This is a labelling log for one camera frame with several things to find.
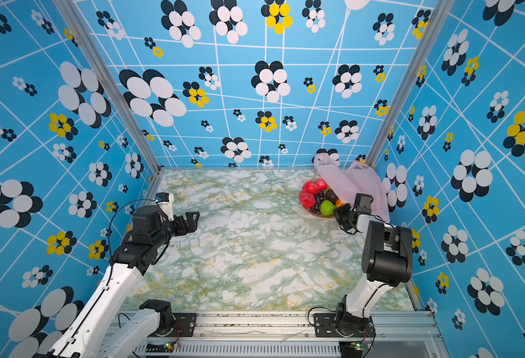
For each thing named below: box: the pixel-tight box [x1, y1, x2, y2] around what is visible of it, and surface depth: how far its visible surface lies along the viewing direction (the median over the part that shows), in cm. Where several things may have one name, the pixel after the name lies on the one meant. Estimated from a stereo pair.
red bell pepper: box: [299, 191, 316, 209], surface depth 98 cm
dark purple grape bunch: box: [310, 190, 327, 215], surface depth 101 cm
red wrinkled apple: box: [302, 180, 319, 195], surface depth 103 cm
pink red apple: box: [315, 177, 328, 191], surface depth 105 cm
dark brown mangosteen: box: [325, 188, 339, 205], surface depth 100 cm
